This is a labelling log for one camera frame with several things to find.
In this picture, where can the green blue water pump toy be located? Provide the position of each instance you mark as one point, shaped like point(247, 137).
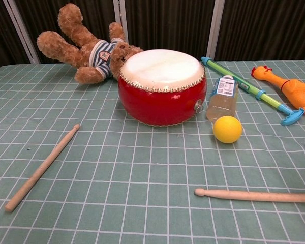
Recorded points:
point(244, 85)

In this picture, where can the yellow ball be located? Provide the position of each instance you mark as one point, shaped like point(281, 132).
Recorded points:
point(227, 129)

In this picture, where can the red drum white skin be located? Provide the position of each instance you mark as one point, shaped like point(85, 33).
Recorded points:
point(162, 101)

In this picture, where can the clear plastic drink bottle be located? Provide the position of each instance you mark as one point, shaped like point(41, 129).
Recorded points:
point(221, 101)

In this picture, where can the orange rubber chicken toy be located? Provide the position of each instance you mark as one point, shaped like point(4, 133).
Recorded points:
point(297, 94)

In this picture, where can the green checked tablecloth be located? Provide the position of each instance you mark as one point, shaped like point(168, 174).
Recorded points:
point(117, 190)

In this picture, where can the white screen frame post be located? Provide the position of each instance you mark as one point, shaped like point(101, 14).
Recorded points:
point(216, 25)
point(124, 20)
point(21, 33)

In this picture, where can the brown teddy bear striped shirt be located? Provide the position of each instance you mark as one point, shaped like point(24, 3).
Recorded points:
point(96, 56)

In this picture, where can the wooden drumstick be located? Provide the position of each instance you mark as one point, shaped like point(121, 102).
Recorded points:
point(40, 170)
point(244, 195)

